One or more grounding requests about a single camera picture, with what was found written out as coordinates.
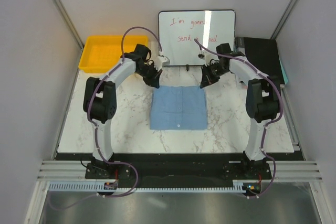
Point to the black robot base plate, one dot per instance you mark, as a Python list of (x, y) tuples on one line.
[(162, 165)]

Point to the blue long sleeve shirt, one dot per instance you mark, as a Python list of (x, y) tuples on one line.
[(178, 108)]

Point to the small whiteboard with red writing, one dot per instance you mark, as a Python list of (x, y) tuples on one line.
[(179, 29)]

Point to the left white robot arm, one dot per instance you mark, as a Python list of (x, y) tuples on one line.
[(100, 98)]

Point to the yellow plastic tray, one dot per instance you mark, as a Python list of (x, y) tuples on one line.
[(101, 53)]

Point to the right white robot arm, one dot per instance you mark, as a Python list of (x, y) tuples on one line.
[(263, 104)]

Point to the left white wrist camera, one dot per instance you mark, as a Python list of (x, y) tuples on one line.
[(161, 61)]

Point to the black binder folder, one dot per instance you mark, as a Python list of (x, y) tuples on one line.
[(263, 54)]

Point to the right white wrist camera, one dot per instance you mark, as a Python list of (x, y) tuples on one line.
[(205, 56)]

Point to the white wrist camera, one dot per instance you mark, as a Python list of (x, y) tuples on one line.
[(205, 56), (161, 61)]

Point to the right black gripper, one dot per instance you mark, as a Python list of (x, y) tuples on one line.
[(207, 78)]

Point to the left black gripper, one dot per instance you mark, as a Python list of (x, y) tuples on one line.
[(154, 80)]

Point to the white slotted cable duct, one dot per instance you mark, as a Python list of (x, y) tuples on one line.
[(111, 187)]

